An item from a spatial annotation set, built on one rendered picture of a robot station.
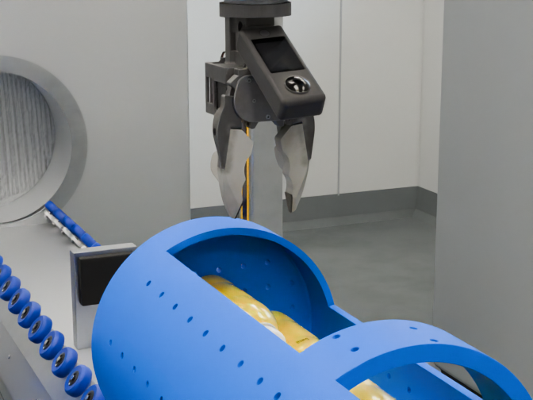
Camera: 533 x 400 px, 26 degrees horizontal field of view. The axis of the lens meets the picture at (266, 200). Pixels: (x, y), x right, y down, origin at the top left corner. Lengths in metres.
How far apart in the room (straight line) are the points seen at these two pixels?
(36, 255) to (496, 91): 1.72
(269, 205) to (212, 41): 3.89
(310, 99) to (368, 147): 5.26
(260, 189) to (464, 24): 1.81
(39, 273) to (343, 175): 4.19
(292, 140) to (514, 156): 2.39
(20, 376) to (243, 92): 0.87
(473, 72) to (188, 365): 2.68
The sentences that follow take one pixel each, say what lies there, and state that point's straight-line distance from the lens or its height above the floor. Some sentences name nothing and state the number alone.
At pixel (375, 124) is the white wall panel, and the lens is 6.32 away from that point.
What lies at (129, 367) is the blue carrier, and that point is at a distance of 1.21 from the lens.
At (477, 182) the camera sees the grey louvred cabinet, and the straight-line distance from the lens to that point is 3.69.
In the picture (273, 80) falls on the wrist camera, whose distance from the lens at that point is 1.07.
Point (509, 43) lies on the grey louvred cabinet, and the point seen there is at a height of 1.23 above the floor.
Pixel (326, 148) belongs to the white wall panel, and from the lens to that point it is 6.20.
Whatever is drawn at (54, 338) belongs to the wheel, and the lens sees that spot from 1.72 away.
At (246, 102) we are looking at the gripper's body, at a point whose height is 1.40.
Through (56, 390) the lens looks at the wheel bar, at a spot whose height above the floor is 0.92.
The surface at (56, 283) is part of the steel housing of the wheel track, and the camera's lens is 2.15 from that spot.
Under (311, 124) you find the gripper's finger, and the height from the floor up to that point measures 1.37.
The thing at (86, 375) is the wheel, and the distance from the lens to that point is 1.59.
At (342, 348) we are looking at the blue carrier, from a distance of 0.95.
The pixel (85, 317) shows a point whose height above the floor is 0.98.
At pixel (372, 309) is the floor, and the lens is 4.88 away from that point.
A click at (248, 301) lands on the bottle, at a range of 1.25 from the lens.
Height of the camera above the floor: 1.56
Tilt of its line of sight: 13 degrees down
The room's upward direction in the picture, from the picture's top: straight up
